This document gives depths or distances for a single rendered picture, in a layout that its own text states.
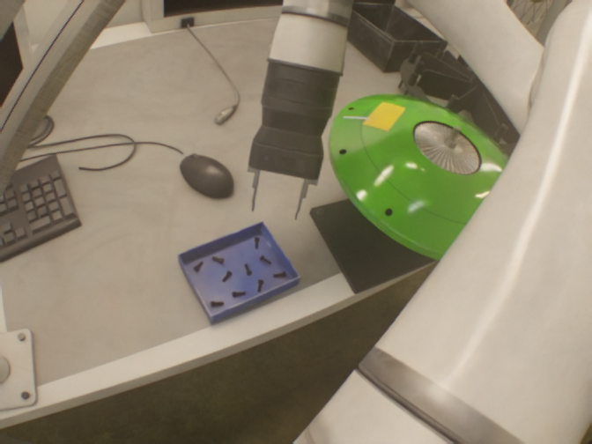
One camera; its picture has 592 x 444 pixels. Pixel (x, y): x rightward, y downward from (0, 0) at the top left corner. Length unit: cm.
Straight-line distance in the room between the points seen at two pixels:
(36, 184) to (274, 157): 40
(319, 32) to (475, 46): 16
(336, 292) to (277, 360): 94
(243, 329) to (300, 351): 100
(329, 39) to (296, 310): 33
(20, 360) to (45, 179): 28
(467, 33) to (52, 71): 27
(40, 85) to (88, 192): 41
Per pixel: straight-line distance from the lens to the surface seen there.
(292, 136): 40
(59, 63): 25
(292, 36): 39
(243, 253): 55
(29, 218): 62
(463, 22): 29
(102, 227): 60
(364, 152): 49
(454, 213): 47
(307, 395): 145
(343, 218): 61
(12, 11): 23
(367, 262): 58
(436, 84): 88
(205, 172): 60
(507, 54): 29
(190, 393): 142
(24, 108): 27
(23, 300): 57
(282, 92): 39
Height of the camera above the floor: 138
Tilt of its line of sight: 50 degrees down
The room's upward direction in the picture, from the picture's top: 13 degrees clockwise
